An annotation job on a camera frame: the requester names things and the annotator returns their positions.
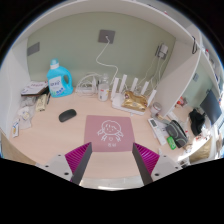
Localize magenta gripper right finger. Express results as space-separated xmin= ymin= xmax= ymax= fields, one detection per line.
xmin=132 ymin=143 xmax=159 ymax=185

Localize black pouch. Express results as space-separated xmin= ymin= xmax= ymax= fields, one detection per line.
xmin=166 ymin=120 xmax=188 ymax=148

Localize black computer mouse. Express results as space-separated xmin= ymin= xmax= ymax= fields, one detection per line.
xmin=59 ymin=109 xmax=77 ymax=122

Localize pink mouse pad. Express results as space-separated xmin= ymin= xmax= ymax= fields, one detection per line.
xmin=84 ymin=115 xmax=135 ymax=152

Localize black bag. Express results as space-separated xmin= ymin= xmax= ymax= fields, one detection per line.
xmin=189 ymin=109 xmax=205 ymax=136

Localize white remote control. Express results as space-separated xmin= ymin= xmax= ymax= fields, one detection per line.
xmin=148 ymin=118 xmax=166 ymax=145

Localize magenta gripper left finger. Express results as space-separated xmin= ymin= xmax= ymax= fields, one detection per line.
xmin=65 ymin=142 xmax=92 ymax=185

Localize white wifi router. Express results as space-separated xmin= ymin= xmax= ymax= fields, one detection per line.
xmin=110 ymin=74 xmax=156 ymax=115

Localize grey wall socket plate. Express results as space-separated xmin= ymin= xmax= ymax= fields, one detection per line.
xmin=98 ymin=30 xmax=115 ymax=44

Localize grey wall plate left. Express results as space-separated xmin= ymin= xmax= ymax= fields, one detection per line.
xmin=27 ymin=42 xmax=40 ymax=56

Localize white wall adapter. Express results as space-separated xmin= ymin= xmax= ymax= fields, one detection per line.
xmin=157 ymin=44 xmax=168 ymax=59

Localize crumpled white packet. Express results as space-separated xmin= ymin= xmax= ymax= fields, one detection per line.
xmin=18 ymin=106 xmax=33 ymax=129

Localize white plastic bottle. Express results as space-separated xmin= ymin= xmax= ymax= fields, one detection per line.
xmin=98 ymin=78 xmax=109 ymax=102

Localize beige small box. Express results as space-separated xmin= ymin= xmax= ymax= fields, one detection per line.
xmin=36 ymin=94 xmax=47 ymax=112

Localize white book stack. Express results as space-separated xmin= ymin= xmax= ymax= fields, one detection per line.
xmin=21 ymin=81 xmax=48 ymax=96

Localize white power strip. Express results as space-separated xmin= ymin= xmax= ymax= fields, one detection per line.
xmin=75 ymin=84 xmax=96 ymax=95

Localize white cable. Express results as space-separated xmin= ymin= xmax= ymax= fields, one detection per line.
xmin=95 ymin=35 xmax=120 ymax=81

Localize blue detergent bottle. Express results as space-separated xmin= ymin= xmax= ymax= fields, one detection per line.
xmin=47 ymin=58 xmax=73 ymax=98

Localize gold foil bag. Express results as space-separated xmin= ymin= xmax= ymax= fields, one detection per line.
xmin=121 ymin=91 xmax=148 ymax=112

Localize green small box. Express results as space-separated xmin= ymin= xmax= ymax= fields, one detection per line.
xmin=167 ymin=136 xmax=177 ymax=150

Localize white partition panel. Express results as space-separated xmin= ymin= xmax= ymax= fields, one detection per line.
xmin=155 ymin=40 xmax=201 ymax=116

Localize black monitor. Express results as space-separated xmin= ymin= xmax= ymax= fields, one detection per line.
xmin=200 ymin=90 xmax=222 ymax=124

